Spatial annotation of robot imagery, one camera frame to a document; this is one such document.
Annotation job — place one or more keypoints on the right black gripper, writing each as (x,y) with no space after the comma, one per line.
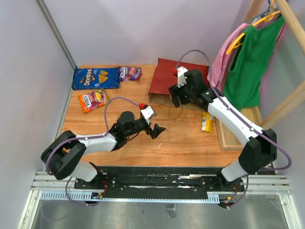
(175,91)

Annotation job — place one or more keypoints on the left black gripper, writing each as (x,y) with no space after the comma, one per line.
(156,132)

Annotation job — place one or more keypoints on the red brown paper bag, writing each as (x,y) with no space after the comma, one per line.
(163,79)

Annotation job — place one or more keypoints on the yellow snack packet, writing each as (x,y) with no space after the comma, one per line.
(207,120)

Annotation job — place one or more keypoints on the purple snack packet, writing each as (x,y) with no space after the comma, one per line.
(127,73)

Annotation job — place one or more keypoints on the orange Fox's candy packet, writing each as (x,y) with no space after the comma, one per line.
(93,100)

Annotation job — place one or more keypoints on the blue Doritos chip bag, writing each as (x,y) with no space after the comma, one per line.
(95,78)

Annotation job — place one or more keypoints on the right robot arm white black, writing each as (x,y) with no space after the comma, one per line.
(259,148)

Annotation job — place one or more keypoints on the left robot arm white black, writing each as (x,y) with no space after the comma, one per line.
(63,157)

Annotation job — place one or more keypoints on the pink shirt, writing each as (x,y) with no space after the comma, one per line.
(219,70)

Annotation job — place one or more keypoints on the green shirt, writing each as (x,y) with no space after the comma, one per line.
(243,82)

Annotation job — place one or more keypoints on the yellow clothes hanger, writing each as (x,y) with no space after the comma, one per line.
(240,39)

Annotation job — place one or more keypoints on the wooden clothes rack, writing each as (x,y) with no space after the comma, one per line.
(282,105)

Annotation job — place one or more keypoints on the grey clothes hanger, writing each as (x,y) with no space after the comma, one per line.
(262,17)

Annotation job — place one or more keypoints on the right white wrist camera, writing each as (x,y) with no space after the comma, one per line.
(179,74)

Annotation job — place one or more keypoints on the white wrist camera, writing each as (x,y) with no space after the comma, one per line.
(179,74)
(148,113)

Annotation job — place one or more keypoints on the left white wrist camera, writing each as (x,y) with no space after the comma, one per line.
(148,113)

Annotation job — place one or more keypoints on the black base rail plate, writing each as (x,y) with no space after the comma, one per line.
(160,184)

